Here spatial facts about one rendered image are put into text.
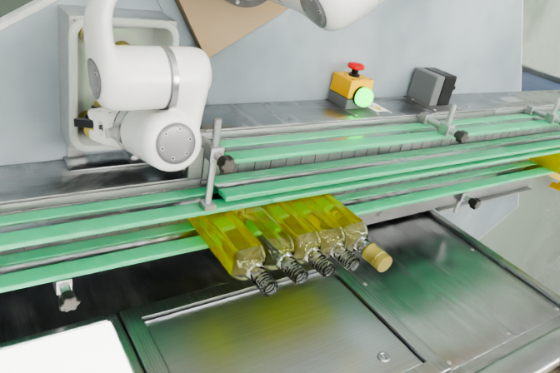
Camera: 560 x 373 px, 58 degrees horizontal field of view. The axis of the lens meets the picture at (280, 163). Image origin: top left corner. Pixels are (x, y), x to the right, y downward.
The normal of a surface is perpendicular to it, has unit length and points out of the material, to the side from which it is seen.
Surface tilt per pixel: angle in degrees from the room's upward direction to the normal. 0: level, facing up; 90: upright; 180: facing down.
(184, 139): 16
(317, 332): 90
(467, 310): 91
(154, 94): 12
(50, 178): 90
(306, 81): 0
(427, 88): 90
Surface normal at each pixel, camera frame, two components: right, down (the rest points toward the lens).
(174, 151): 0.56, 0.20
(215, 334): 0.18, -0.89
